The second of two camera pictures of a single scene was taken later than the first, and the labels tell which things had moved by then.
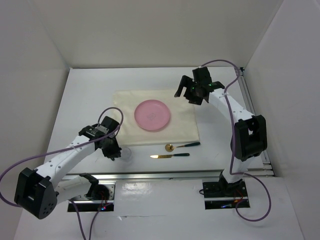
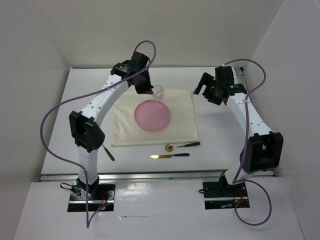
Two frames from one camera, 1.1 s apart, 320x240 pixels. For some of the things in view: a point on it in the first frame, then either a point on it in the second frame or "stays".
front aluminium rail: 163,175 stays
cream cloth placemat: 183,126 stays
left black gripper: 115,151 → 146,89
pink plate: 152,114 stays
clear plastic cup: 126,153 → 158,92
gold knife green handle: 179,154 stays
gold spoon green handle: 170,147 stays
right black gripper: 187,82 → 206,79
